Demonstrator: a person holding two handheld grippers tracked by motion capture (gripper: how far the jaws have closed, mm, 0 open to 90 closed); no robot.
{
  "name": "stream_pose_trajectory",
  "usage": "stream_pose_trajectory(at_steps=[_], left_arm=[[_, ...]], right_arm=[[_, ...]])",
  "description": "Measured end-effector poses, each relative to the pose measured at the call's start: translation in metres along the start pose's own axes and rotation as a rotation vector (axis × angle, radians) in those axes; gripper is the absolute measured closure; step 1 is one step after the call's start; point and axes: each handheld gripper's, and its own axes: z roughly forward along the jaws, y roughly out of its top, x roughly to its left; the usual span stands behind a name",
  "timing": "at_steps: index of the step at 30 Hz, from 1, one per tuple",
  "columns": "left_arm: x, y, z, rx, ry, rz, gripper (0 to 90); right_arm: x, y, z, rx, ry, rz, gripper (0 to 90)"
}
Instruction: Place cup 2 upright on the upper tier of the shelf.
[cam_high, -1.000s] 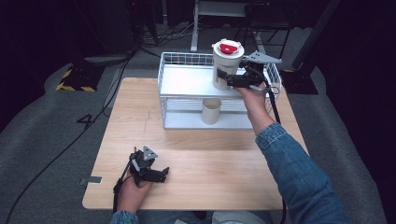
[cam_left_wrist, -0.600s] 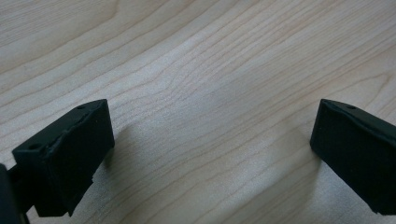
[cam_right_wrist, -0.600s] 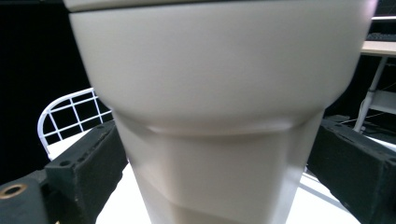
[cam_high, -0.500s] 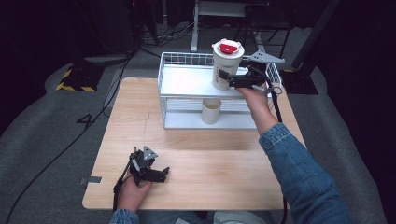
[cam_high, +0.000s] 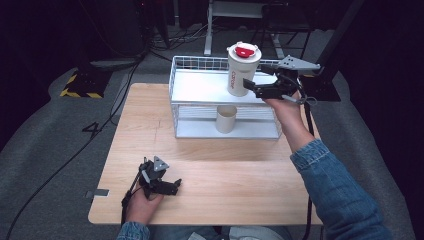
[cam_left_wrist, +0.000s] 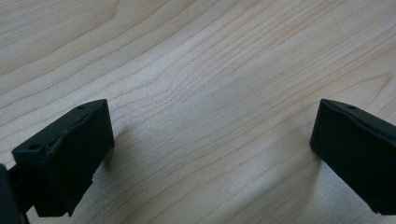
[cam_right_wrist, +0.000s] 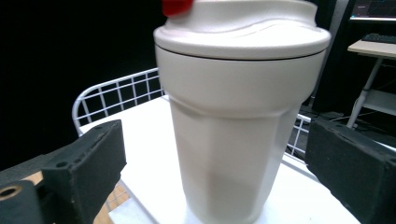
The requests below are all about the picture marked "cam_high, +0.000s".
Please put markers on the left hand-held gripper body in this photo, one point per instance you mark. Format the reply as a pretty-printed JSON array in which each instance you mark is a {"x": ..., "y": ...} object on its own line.
[{"x": 151, "y": 173}]

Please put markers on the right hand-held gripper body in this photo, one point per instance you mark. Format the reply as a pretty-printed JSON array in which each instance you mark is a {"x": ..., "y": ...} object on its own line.
[{"x": 289, "y": 81}]

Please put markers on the white cup with red-tabbed lid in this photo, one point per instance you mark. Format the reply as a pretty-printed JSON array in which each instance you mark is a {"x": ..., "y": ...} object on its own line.
[{"x": 240, "y": 73}]

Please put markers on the white paper cup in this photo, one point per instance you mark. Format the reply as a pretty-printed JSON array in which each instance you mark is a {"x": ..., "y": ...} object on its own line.
[{"x": 226, "y": 120}]

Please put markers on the person's left hand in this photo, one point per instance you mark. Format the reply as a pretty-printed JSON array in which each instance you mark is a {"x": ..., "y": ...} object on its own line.
[{"x": 140, "y": 210}]

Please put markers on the person's right hand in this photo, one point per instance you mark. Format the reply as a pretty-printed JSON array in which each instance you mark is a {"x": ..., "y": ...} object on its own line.
[{"x": 291, "y": 115}]

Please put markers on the person's legs in jeans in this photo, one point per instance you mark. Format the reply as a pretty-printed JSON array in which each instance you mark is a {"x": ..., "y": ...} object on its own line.
[{"x": 176, "y": 233}]

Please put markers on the grey tape piece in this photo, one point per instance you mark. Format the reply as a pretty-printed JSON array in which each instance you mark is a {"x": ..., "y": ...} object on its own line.
[{"x": 98, "y": 193}]

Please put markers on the white cloth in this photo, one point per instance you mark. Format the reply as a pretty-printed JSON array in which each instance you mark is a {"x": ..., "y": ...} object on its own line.
[{"x": 256, "y": 234}]

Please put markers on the yellow-black striped stand base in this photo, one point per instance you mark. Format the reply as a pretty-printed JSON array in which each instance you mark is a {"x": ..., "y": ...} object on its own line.
[{"x": 85, "y": 83}]

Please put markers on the grey flat stand base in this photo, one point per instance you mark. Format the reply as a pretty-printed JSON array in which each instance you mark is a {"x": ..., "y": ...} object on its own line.
[{"x": 113, "y": 63}]

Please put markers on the black post with base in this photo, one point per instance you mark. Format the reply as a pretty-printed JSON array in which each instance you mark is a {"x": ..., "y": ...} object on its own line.
[{"x": 328, "y": 90}]

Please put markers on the black metal chair frame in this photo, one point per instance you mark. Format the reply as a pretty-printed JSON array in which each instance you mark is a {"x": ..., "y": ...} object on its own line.
[{"x": 286, "y": 21}]

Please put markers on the white desk frame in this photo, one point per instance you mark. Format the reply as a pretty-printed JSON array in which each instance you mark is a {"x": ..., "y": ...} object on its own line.
[{"x": 220, "y": 10}]

